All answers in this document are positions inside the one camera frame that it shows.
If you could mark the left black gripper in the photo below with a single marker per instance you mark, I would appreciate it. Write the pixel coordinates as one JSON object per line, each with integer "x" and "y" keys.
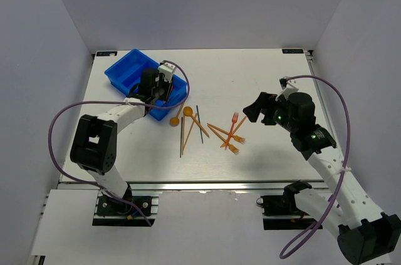
{"x": 167, "y": 88}

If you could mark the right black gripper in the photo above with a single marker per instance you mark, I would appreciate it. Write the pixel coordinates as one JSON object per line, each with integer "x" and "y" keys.
{"x": 252, "y": 111}

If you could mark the red-orange plastic fork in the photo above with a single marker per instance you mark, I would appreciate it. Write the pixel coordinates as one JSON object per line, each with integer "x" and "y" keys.
{"x": 233, "y": 122}

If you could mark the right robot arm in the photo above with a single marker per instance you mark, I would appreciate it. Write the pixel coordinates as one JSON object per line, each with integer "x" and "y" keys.
{"x": 362, "y": 229}

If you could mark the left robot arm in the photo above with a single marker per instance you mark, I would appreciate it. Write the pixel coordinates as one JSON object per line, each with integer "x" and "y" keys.
{"x": 94, "y": 147}

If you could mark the orange chopstick under forks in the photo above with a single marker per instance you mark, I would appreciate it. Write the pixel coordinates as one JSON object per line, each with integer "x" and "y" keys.
{"x": 238, "y": 125}

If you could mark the blue divided plastic tray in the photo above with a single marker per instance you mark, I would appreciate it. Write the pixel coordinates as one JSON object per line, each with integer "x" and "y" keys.
{"x": 126, "y": 72}

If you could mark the orange fork right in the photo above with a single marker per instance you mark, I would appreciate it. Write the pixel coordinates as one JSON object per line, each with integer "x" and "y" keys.
{"x": 235, "y": 137}

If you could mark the orange fork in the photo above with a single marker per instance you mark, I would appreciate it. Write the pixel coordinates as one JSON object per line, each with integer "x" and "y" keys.
{"x": 231, "y": 147}
{"x": 235, "y": 137}

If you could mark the orange spoon small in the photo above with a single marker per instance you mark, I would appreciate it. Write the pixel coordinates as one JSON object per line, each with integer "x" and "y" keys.
{"x": 174, "y": 121}

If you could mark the dark green chopstick left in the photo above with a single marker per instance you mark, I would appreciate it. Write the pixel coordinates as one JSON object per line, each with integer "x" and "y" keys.
{"x": 181, "y": 134}

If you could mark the orange fork lower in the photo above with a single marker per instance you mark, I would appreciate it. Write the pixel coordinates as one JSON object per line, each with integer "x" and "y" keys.
{"x": 231, "y": 147}

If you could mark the orange spoon large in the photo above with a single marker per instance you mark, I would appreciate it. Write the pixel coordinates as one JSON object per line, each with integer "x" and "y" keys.
{"x": 188, "y": 112}

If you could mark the orange chopstick long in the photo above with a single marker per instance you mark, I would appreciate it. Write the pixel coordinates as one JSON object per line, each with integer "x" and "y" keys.
{"x": 184, "y": 131}

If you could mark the orange chopstick crossing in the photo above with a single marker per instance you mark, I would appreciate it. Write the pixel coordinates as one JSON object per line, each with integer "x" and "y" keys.
{"x": 200, "y": 126}

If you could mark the right table logo sticker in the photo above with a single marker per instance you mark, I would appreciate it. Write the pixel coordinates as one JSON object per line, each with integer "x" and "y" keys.
{"x": 292, "y": 51}

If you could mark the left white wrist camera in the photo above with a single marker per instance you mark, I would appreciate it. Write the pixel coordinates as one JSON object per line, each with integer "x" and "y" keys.
{"x": 167, "y": 69}

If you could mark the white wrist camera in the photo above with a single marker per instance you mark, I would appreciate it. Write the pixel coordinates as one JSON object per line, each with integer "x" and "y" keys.
{"x": 167, "y": 69}
{"x": 287, "y": 87}

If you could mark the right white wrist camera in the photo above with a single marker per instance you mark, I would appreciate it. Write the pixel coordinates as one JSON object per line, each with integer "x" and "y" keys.
{"x": 287, "y": 87}

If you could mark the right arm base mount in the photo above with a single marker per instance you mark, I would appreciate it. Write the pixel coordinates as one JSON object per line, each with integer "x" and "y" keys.
{"x": 280, "y": 211}

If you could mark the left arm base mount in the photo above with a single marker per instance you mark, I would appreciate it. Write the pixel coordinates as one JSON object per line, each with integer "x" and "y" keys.
{"x": 112, "y": 213}

